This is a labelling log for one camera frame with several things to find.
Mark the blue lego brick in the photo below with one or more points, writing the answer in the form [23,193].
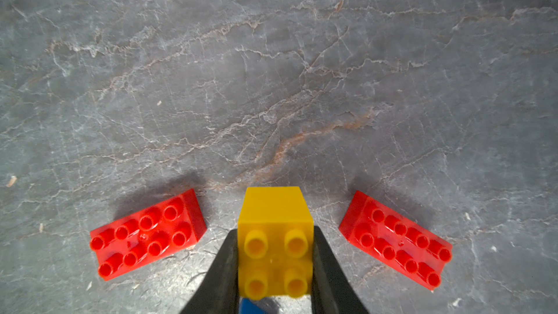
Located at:
[249,307]

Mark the yellow lego brick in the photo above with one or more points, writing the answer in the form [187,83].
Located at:
[275,243]

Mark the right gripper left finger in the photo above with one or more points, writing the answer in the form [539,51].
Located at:
[218,292]

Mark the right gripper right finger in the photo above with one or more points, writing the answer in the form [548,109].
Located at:
[331,292]

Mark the red lego brick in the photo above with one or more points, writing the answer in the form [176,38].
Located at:
[396,241]
[148,235]

